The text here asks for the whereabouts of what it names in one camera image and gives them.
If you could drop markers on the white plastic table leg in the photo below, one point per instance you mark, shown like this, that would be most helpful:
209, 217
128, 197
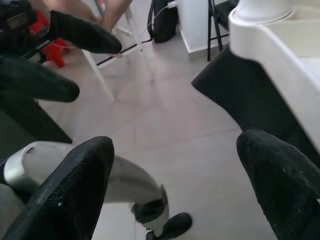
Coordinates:
262, 6

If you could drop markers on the black metal floor stand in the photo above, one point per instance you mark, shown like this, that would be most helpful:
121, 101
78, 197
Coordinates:
217, 25

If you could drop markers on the bare person leg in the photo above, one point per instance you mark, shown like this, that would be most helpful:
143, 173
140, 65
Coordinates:
75, 8
116, 12

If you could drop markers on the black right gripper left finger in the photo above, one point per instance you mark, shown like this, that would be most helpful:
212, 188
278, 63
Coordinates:
67, 197

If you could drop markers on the black tablecloth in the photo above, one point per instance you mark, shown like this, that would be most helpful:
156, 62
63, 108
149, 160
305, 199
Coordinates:
237, 87

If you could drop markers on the white plastic table top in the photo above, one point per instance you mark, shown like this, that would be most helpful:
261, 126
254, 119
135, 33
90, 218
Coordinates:
287, 50

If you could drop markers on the black backpack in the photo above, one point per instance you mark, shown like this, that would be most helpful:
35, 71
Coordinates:
163, 22

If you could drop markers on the grey robot right leg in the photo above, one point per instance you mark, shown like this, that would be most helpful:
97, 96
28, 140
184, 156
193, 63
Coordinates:
132, 180

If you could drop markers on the thin black rod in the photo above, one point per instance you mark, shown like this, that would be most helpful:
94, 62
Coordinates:
125, 51

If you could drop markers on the red plastic stool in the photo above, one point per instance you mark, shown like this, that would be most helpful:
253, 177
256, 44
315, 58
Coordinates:
56, 53

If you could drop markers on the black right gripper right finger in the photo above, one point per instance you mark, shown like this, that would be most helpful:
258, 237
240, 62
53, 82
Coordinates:
287, 190

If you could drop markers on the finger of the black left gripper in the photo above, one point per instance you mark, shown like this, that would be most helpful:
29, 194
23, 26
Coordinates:
37, 82
85, 35

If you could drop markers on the white chair frame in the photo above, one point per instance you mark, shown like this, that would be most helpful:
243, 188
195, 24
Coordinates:
98, 75

